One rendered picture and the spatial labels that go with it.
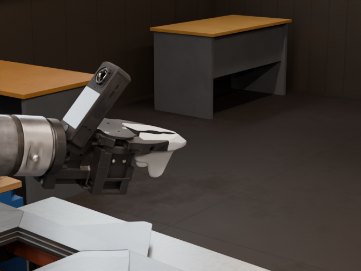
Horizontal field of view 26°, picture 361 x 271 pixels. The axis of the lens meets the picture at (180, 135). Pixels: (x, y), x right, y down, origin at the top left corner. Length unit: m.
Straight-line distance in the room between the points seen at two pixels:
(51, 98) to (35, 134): 3.86
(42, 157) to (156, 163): 0.18
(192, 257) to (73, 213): 0.53
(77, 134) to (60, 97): 3.88
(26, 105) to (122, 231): 2.40
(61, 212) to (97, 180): 1.65
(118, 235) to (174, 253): 0.17
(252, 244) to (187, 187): 1.01
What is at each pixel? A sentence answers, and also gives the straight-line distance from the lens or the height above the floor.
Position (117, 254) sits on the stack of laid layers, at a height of 0.85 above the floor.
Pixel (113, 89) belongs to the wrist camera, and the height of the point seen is 1.48.
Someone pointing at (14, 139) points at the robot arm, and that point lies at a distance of 0.94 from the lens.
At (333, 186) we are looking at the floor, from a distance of 5.32.
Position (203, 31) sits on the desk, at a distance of 6.96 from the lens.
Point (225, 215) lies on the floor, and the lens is 4.72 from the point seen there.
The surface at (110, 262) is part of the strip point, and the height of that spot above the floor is 0.85.
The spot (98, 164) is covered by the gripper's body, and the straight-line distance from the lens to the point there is 1.00.
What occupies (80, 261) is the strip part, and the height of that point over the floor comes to 0.85.
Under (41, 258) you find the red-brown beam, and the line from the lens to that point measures 2.24.
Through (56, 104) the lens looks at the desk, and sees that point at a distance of 4.85.
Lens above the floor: 1.67
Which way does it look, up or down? 15 degrees down
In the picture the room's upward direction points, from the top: straight up
